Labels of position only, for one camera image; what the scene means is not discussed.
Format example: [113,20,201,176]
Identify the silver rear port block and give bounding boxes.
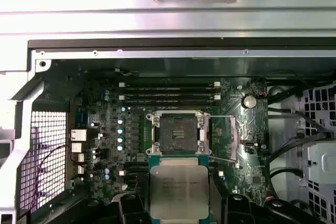
[71,142,85,154]
[70,129,88,142]

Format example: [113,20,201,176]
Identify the round coin battery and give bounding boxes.
[241,94,257,109]

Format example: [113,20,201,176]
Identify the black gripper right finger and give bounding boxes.
[209,179,296,224]

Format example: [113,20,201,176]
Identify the silver CPU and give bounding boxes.
[148,155,211,221]

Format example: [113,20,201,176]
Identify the black cable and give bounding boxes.
[269,167,305,185]
[264,132,329,201]

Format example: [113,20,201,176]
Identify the thin wire red plug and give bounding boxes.
[251,87,269,98]

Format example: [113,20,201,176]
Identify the RAM slot white clips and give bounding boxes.
[118,94,221,101]
[118,81,221,88]
[123,184,149,191]
[118,169,225,177]

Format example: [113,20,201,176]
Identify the black wire white plug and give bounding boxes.
[114,68,136,77]

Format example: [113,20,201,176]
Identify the metal socket cover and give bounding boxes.
[203,115,241,162]

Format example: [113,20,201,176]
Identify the blue rear port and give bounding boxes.
[75,105,89,128]

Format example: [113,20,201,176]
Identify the black PC case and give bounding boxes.
[0,39,336,224]

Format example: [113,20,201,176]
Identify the CPU socket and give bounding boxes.
[145,110,213,156]

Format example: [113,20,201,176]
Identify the silver metal drive cage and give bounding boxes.
[301,87,336,224]

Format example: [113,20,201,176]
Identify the green motherboard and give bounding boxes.
[70,77,270,209]

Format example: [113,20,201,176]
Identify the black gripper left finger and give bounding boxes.
[85,192,151,224]

